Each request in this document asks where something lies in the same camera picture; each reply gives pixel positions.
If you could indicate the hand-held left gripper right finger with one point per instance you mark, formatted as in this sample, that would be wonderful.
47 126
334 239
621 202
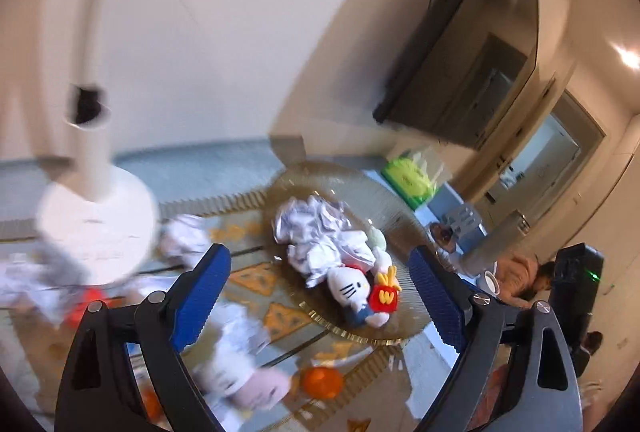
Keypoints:
437 307

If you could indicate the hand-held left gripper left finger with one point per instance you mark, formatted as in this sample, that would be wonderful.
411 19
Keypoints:
200 302

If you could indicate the white paper sheet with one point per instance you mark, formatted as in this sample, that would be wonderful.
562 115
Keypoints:
235 337
30 282
182 237

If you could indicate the ribbed glass bowl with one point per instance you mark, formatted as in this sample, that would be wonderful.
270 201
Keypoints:
395 212

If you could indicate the pink plush toy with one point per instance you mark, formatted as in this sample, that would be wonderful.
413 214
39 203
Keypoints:
265 389

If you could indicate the orange snack wrapper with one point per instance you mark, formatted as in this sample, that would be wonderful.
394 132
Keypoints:
77 310

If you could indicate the pile of papers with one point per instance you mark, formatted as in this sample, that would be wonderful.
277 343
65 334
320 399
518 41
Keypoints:
310 232

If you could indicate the orange ball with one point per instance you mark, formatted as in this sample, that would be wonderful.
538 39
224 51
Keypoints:
150 404
322 382

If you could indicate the red fries plush toy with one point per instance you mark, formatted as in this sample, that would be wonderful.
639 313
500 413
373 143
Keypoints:
385 297

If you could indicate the white cup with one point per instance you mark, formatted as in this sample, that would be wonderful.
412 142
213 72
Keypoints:
490 283

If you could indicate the patterned woven rug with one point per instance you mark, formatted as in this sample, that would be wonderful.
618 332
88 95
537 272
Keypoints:
260 282

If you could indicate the grey box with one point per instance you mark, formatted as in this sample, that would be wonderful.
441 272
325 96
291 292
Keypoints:
462 219

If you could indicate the pale green plush toy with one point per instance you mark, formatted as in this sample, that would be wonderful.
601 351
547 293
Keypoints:
376 239

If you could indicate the white cat plush toy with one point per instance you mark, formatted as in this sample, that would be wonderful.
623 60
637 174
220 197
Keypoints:
345 287

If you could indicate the green tissue box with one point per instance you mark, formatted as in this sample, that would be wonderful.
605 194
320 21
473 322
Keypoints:
407 177

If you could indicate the door frame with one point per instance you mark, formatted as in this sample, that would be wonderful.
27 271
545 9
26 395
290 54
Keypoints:
550 152

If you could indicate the black wall television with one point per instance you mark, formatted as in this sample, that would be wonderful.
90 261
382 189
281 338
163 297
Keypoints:
475 37

